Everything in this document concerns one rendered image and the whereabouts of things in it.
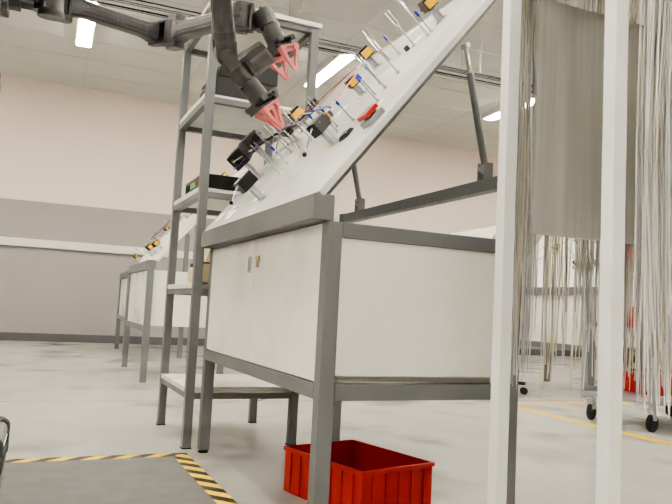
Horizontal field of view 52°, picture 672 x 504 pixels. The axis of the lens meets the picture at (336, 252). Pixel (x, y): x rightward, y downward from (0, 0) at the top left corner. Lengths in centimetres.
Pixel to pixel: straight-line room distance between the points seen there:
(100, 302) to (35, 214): 137
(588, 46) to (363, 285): 80
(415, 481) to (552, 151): 104
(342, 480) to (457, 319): 58
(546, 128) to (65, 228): 821
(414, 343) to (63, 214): 796
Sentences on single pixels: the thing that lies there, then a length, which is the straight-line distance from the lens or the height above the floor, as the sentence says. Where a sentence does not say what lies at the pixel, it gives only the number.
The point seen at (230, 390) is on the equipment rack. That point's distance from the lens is 294.
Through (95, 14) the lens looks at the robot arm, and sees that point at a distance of 235.
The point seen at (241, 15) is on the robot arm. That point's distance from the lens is 210.
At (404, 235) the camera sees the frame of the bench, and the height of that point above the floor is 78.
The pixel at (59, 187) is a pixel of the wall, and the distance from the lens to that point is 953.
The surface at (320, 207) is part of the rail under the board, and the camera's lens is 169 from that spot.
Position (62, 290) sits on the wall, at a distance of 942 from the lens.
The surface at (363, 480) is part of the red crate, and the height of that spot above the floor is 12.
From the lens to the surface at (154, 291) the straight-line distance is 513.
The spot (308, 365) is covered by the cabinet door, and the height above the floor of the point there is 44.
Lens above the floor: 58
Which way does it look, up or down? 5 degrees up
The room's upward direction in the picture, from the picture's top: 3 degrees clockwise
